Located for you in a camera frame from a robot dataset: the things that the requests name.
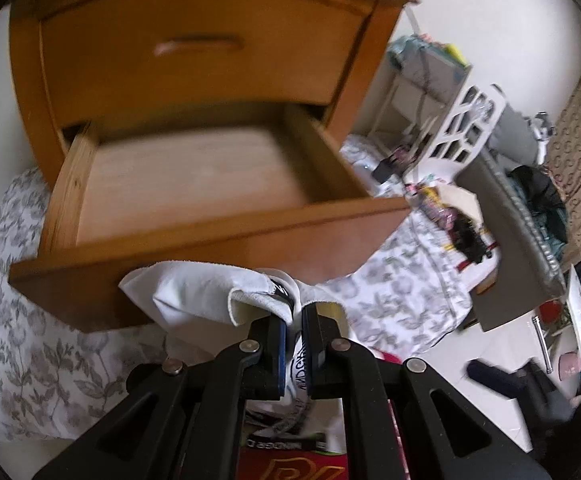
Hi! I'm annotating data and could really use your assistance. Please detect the floral grey white quilt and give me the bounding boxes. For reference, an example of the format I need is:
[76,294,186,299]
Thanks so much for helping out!
[0,134,474,443]

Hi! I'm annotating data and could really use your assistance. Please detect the wooden nightstand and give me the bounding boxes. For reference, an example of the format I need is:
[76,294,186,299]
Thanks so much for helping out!
[7,0,422,191]

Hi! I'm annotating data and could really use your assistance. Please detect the red floral cushion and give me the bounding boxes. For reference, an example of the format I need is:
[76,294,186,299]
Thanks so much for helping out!
[235,349,407,480]

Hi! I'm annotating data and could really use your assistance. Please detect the white garment with black label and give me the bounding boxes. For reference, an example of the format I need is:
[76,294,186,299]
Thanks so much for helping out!
[119,261,351,455]

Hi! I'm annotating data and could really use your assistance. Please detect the black power adapter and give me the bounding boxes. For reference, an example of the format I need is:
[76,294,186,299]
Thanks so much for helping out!
[371,157,395,184]

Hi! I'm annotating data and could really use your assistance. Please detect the colourful trinket pile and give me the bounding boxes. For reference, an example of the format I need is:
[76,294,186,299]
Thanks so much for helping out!
[405,177,498,271]

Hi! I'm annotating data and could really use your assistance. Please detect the white cutout magazine rack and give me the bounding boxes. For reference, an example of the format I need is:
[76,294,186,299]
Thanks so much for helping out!
[353,35,507,183]

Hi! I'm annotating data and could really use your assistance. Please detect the wooden drawer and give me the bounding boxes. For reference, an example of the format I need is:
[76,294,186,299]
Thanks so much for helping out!
[10,105,410,323]
[42,0,363,127]

